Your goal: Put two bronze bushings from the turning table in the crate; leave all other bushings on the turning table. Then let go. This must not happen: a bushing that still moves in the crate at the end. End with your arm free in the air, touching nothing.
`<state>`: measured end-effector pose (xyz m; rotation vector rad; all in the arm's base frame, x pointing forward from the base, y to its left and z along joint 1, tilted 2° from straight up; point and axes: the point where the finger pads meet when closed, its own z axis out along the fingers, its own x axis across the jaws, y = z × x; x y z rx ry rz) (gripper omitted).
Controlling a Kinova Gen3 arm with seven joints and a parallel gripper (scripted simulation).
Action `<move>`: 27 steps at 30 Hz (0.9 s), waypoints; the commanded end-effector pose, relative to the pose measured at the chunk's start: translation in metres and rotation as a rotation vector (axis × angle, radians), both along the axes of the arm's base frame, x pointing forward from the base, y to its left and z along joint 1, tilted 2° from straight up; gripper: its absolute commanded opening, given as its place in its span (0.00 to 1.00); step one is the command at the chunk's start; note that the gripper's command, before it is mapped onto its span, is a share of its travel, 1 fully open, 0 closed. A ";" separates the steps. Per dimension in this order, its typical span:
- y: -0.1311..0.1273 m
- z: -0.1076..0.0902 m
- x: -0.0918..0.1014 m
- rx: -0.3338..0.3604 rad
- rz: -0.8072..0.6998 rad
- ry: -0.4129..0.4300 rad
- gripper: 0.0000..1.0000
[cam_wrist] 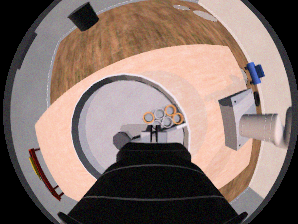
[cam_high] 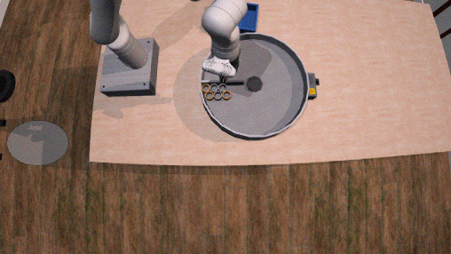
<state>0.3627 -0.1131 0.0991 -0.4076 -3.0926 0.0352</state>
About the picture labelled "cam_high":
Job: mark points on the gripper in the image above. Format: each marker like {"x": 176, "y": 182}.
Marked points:
{"x": 222, "y": 64}

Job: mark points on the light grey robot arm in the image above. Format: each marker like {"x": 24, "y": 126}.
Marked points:
{"x": 219, "y": 21}

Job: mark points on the blue plastic crate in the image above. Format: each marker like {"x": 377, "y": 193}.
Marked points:
{"x": 246, "y": 25}

